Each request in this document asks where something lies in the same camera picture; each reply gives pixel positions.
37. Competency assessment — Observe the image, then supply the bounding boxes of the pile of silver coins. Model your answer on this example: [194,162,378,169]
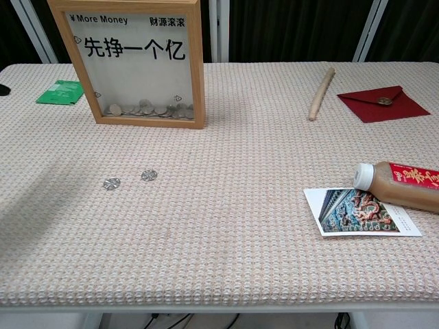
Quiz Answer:
[104,98,195,121]

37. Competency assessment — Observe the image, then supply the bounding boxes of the green foil packet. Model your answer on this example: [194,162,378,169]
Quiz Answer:
[36,80,84,105]

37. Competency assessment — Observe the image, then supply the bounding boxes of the beige woven tablecloth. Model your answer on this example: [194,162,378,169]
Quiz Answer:
[0,62,439,306]

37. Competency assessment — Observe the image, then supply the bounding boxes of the wooden stick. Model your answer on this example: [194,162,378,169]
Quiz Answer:
[308,66,336,121]

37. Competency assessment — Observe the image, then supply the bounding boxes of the red envelope with seal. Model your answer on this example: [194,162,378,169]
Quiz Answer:
[337,85,431,124]

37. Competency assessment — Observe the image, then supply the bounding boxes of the brown drink bottle red label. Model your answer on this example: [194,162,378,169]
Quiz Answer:
[352,161,439,215]

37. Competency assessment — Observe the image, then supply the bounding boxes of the white partition post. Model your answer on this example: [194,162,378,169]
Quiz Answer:
[208,0,230,64]
[353,0,390,63]
[9,0,60,64]

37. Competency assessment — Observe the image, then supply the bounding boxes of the wooden frame money box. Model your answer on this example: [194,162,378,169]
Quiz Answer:
[47,0,206,130]

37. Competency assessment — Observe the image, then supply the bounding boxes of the black cable bundle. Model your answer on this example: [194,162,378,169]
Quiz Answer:
[142,312,195,329]
[334,312,351,329]

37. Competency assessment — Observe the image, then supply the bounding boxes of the white table frame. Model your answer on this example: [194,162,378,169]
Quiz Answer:
[0,303,439,329]

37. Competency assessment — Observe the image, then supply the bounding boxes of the dragon wall postcard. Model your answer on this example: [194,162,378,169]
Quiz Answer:
[303,187,423,238]

